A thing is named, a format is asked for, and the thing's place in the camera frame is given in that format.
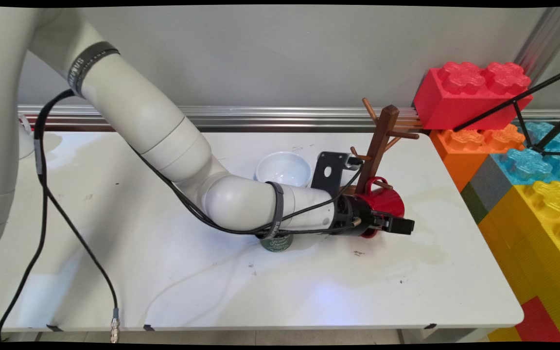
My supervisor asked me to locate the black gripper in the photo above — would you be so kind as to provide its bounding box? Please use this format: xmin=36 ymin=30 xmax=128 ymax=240
xmin=331 ymin=194 xmax=415 ymax=239

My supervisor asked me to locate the red ceramic mug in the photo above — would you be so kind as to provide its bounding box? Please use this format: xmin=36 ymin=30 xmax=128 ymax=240
xmin=355 ymin=176 xmax=405 ymax=239

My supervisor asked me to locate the large green toy brick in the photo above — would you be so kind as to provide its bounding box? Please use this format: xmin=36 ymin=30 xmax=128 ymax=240
xmin=460 ymin=182 xmax=490 ymax=225

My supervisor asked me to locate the wooden mug tree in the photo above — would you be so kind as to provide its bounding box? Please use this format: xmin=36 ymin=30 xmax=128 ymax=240
xmin=338 ymin=97 xmax=420 ymax=197

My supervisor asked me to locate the large orange toy brick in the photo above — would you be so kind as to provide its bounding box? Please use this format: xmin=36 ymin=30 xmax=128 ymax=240
xmin=429 ymin=124 xmax=526 ymax=192

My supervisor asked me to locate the dark green ceramic mug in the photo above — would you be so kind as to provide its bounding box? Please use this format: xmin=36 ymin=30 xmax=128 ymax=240
xmin=260 ymin=232 xmax=294 ymax=253

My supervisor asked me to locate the white ceramic bowl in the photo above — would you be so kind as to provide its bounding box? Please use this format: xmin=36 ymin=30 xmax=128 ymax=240
xmin=254 ymin=151 xmax=312 ymax=188

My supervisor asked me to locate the large yellow toy brick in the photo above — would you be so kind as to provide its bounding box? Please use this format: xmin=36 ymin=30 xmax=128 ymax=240
xmin=478 ymin=180 xmax=560 ymax=342

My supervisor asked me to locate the large blue toy brick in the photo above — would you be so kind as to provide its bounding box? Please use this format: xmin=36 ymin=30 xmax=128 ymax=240
xmin=518 ymin=120 xmax=560 ymax=152
xmin=490 ymin=146 xmax=560 ymax=186

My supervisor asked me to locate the large red toy brick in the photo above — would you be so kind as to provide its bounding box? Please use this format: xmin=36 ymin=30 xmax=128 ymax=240
xmin=413 ymin=61 xmax=534 ymax=132
xmin=515 ymin=296 xmax=560 ymax=342

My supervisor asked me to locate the black tripod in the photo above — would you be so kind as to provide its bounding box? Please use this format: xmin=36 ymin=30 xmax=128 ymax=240
xmin=454 ymin=65 xmax=560 ymax=157

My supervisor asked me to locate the black camera mounting bracket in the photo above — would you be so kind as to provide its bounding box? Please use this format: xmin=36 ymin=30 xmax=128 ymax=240
xmin=311 ymin=151 xmax=353 ymax=197

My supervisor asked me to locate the grey velcro strap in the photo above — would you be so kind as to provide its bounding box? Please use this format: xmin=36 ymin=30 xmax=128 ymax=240
xmin=68 ymin=41 xmax=121 ymax=98
xmin=264 ymin=181 xmax=294 ymax=239

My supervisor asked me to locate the aluminium rail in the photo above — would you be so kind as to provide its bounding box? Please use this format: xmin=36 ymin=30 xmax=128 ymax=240
xmin=17 ymin=104 xmax=560 ymax=133

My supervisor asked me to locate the black cable with metal plug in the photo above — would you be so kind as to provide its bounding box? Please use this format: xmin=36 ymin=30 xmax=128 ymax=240
xmin=42 ymin=185 xmax=121 ymax=344

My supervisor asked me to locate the long black cable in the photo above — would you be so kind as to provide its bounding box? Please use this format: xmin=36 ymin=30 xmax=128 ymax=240
xmin=0 ymin=90 xmax=364 ymax=343

